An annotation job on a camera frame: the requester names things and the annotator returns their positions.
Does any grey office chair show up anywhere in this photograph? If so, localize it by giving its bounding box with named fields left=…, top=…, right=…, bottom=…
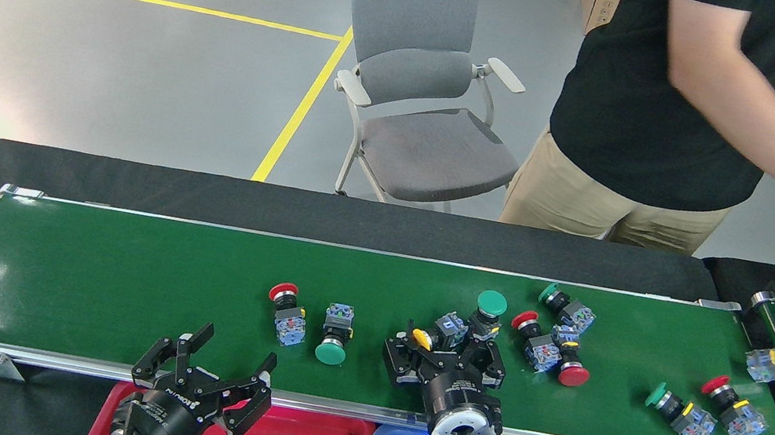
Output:
left=315, top=0, right=550, bottom=225

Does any yellow push button switch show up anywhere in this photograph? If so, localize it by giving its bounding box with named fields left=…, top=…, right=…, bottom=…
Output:
left=410, top=305, right=473, bottom=358

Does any red push button switch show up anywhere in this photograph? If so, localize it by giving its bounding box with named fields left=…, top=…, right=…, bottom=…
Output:
left=503, top=308, right=570, bottom=376
left=693, top=372, right=775, bottom=435
left=259, top=280, right=314, bottom=351

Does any person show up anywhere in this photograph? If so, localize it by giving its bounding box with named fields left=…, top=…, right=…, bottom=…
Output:
left=494, top=0, right=775, bottom=291

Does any long green conveyor belt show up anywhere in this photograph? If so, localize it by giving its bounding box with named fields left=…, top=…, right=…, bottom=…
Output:
left=0, top=181, right=775, bottom=435

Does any green push button switch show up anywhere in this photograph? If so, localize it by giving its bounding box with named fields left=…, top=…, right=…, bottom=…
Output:
left=534, top=281, right=601, bottom=336
left=639, top=379, right=722, bottom=435

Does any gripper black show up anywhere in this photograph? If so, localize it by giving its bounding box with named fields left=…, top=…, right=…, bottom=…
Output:
left=119, top=311, right=284, bottom=435
left=369, top=312, right=521, bottom=435

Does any green mushroom push button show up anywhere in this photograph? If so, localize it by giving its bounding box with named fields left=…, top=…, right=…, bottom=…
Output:
left=466, top=287, right=511, bottom=346
left=313, top=301, right=358, bottom=369

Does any brown cardboard box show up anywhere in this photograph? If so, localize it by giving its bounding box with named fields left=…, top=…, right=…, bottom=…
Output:
left=576, top=0, right=626, bottom=41

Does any red mushroom push button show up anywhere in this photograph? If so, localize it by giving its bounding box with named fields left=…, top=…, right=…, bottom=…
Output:
left=542, top=324, right=598, bottom=391

